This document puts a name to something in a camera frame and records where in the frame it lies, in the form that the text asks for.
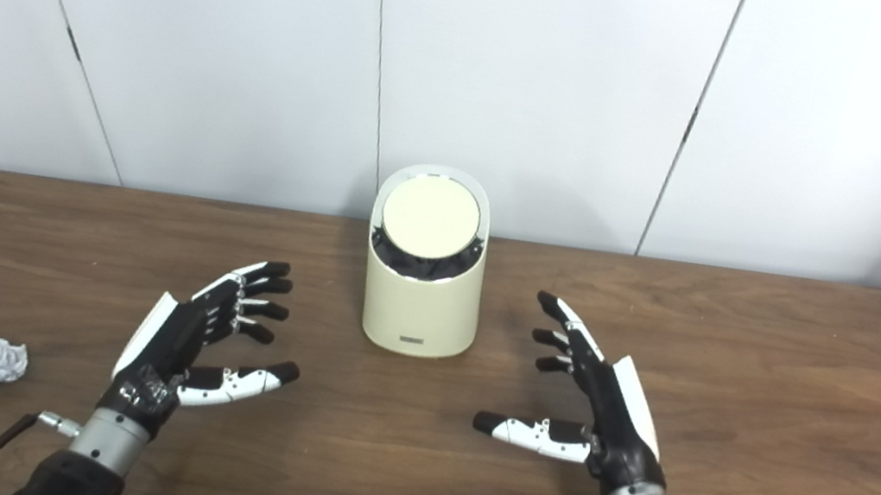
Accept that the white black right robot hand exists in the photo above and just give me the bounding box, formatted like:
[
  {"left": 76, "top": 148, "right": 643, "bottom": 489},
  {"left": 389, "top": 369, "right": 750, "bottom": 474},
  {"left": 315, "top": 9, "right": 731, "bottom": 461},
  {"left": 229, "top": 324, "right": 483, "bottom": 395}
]
[{"left": 465, "top": 283, "right": 694, "bottom": 495}]

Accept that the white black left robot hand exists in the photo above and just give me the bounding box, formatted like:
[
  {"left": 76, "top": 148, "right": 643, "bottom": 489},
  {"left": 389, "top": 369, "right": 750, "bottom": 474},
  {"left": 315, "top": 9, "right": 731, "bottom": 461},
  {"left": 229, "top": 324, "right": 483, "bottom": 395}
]
[{"left": 94, "top": 238, "right": 316, "bottom": 460}]

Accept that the cream round bin lid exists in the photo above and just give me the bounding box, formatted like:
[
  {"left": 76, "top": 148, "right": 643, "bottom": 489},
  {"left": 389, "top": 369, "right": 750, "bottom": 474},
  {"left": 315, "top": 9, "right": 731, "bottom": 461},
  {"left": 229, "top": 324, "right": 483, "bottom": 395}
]
[{"left": 376, "top": 169, "right": 486, "bottom": 267}]

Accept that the cream-colored bin body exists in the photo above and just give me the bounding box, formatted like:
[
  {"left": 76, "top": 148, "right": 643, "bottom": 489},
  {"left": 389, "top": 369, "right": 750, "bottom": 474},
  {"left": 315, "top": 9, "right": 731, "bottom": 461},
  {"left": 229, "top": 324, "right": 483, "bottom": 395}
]
[{"left": 352, "top": 156, "right": 501, "bottom": 366}]

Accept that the black bin liner bag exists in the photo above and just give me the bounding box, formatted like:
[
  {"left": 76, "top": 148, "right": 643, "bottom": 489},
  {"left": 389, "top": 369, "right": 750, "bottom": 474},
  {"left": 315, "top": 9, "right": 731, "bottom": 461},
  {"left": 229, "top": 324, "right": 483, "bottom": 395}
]
[{"left": 367, "top": 225, "right": 487, "bottom": 291}]

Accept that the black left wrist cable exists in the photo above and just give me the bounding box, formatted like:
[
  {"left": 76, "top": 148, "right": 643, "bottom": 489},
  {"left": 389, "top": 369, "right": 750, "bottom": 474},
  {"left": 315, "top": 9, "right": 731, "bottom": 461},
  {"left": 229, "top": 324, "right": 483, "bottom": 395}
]
[{"left": 0, "top": 404, "right": 84, "bottom": 495}]

